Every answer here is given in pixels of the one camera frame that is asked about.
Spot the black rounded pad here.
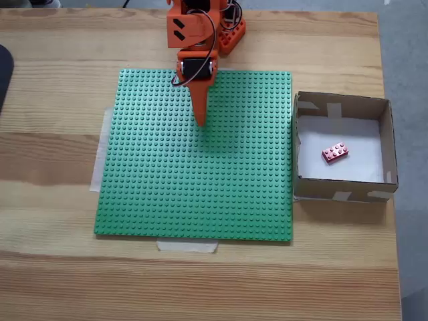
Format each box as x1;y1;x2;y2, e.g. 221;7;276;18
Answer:
0;44;16;114

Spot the masking tape strip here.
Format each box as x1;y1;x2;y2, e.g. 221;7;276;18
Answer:
89;107;114;193
156;239;220;254

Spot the white paper sheet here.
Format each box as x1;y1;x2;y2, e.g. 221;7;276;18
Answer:
296;115;385;184

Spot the thin gripper motor cable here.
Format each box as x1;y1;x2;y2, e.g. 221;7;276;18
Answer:
171;9;218;87

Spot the green lego baseplate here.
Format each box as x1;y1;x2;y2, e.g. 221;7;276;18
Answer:
93;68;294;242

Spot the brown cardboard box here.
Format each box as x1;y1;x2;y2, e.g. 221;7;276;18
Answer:
292;90;399;204

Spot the red lego block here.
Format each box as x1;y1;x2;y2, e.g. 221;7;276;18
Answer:
321;142;350;165

